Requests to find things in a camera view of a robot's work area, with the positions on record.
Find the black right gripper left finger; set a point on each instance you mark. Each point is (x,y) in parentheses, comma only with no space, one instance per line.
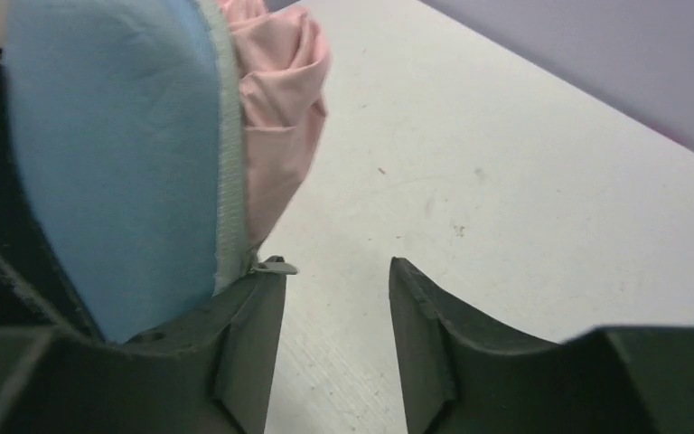
(208,371)

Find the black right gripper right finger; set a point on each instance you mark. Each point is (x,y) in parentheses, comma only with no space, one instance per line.
(463,371)

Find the grey umbrella sleeve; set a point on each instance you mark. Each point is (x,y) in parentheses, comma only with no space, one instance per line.
(127,131)

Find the pink folding umbrella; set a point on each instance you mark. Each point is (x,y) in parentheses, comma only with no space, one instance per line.
(283,60)

